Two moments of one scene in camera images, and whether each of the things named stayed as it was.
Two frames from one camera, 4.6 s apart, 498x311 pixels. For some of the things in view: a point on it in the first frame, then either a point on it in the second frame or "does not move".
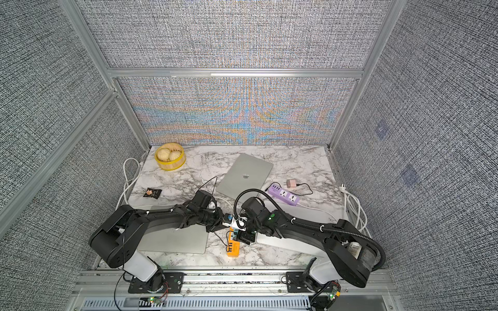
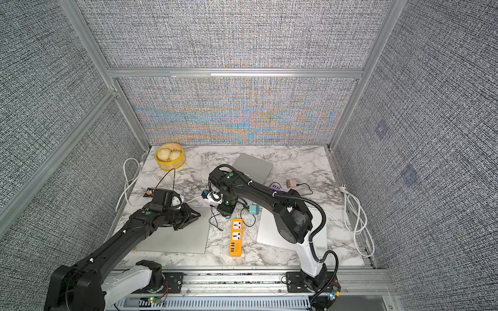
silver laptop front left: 189,239 does not move
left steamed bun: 163,154 does not move
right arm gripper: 243,236 → 224,210
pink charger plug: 291,183 does not move
